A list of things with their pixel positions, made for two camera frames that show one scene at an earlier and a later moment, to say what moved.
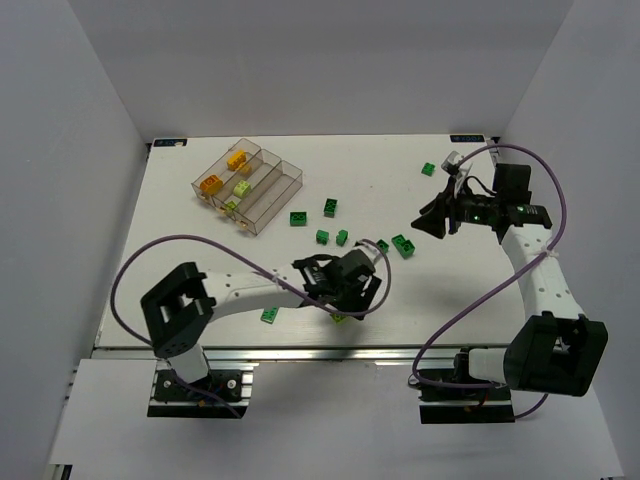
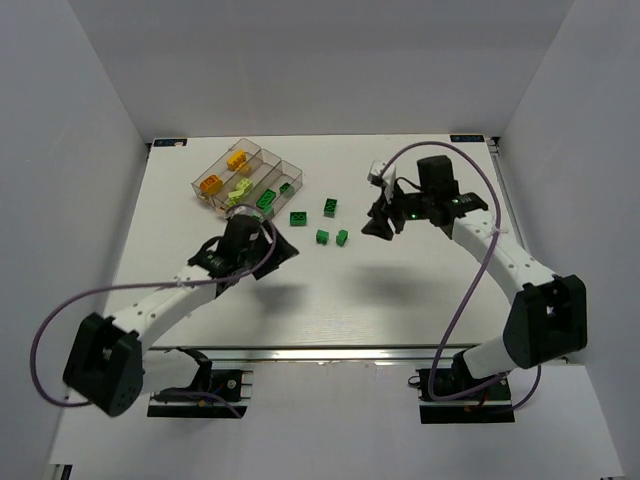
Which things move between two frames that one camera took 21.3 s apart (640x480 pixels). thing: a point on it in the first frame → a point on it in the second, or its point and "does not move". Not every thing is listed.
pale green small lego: (231, 205) → (235, 194)
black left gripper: (368, 291) → (276, 248)
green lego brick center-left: (322, 236) does not move
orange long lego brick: (236, 160) does not move
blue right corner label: (467, 138) does not move
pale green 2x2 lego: (242, 188) does not move
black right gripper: (451, 212) → (388, 215)
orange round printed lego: (211, 184) does not move
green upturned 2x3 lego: (298, 218) does not move
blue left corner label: (170, 142) does not move
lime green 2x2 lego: (338, 319) → (233, 200)
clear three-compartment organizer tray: (249, 184) does not move
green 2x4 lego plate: (269, 314) → (266, 198)
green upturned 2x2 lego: (330, 207) does not move
